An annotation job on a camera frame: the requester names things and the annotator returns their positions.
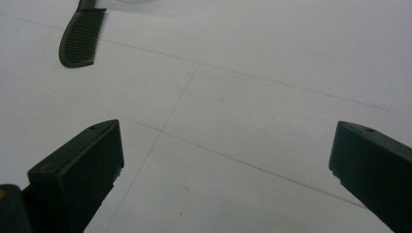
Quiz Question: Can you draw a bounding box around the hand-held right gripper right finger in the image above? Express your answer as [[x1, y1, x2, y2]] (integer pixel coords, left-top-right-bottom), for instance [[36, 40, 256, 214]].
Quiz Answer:
[[328, 120, 412, 233]]

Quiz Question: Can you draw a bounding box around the black comb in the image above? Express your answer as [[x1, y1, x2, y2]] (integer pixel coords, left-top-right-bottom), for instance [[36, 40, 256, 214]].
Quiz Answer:
[[58, 0, 107, 69]]

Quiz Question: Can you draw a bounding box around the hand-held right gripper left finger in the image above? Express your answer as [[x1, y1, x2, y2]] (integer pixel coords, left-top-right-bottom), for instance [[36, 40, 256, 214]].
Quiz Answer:
[[21, 118, 125, 233]]

